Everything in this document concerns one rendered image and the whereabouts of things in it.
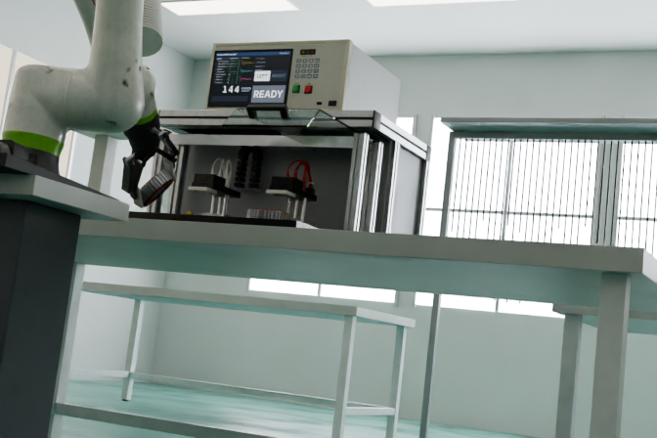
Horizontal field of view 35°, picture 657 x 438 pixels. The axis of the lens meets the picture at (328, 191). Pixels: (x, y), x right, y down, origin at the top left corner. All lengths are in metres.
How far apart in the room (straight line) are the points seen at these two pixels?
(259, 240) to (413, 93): 7.42
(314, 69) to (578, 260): 1.06
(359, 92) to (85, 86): 0.96
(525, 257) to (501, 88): 7.36
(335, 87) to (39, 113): 0.91
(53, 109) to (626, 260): 1.19
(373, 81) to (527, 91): 6.44
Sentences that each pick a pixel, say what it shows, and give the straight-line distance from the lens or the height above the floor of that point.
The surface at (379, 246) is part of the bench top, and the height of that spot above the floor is 0.72.
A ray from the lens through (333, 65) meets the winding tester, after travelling 2.85.
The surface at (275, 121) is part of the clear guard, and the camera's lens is 2.56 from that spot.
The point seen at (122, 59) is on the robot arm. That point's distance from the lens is 2.19.
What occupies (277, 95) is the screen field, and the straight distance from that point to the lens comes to 2.90.
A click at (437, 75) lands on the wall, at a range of 9.70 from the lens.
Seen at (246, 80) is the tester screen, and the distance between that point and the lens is 2.97.
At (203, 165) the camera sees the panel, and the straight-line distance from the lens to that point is 3.12.
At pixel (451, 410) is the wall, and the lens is 9.20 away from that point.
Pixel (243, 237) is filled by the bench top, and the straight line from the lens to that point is 2.41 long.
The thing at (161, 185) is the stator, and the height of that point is 0.85.
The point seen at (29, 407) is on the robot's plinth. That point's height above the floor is 0.30.
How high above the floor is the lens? 0.48
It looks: 9 degrees up
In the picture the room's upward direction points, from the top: 7 degrees clockwise
